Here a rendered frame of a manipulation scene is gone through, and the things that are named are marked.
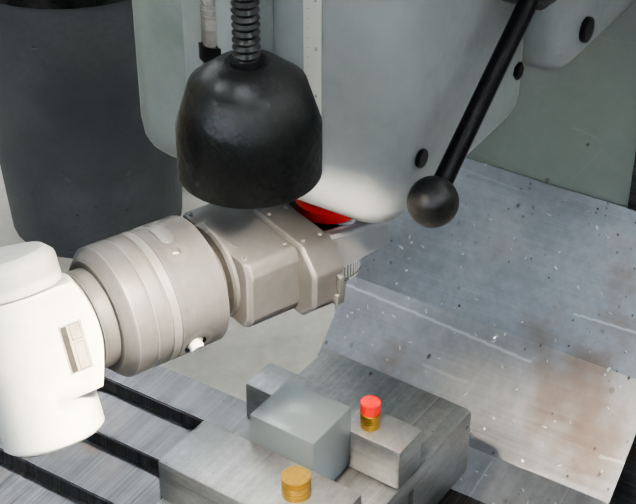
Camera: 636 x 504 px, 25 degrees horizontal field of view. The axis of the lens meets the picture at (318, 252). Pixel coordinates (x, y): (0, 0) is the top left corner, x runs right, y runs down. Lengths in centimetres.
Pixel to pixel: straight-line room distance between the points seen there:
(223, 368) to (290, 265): 191
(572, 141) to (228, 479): 46
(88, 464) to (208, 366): 157
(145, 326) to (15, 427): 10
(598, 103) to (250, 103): 67
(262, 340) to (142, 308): 202
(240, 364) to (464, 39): 203
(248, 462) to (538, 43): 39
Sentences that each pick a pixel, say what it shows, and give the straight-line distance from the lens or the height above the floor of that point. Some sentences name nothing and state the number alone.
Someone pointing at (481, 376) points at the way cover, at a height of 92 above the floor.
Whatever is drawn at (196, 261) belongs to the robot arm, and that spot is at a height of 128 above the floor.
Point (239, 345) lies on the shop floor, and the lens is 290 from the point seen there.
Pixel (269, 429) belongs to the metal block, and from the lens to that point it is 112.
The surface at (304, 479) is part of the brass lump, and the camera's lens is 109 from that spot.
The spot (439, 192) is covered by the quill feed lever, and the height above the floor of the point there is 137.
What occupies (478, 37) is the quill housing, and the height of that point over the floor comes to 141.
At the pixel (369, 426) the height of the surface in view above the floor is 104.
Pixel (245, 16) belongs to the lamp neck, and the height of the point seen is 151.
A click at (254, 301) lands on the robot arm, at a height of 124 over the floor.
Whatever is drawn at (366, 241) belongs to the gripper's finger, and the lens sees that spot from 99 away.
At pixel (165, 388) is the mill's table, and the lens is 137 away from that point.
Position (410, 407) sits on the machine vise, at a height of 100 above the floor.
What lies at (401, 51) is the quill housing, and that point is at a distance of 81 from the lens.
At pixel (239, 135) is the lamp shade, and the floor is 146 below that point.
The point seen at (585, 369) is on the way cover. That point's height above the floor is 95.
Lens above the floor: 180
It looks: 35 degrees down
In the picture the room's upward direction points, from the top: straight up
